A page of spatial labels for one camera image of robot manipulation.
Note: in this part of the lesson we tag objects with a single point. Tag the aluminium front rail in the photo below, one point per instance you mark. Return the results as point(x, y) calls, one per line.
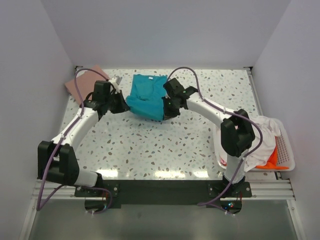
point(261, 190)

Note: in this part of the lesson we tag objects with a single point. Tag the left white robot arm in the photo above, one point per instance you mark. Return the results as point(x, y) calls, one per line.
point(56, 159)

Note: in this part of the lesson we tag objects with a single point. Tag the orange t shirt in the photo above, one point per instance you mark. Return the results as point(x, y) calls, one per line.
point(271, 162)

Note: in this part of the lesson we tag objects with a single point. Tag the folded pink t shirt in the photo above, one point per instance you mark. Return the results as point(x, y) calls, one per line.
point(85, 83)

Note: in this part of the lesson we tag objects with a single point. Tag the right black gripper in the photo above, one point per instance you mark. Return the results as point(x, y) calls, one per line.
point(167, 114)

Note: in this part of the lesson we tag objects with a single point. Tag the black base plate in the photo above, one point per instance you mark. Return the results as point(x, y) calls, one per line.
point(213, 193)

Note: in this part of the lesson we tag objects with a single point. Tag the white t shirt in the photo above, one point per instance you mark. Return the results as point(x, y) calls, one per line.
point(270, 131)

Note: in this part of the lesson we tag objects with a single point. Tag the white plastic basket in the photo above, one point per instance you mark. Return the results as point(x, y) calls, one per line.
point(285, 156)

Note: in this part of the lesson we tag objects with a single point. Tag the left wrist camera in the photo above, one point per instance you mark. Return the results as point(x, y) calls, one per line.
point(116, 81)

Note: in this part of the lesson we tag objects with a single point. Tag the teal t shirt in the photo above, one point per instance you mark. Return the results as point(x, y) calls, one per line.
point(146, 96)

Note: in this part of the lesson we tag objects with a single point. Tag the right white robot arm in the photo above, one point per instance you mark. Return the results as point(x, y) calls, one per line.
point(236, 131)

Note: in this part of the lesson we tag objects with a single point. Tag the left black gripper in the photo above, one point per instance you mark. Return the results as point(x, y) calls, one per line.
point(123, 107)

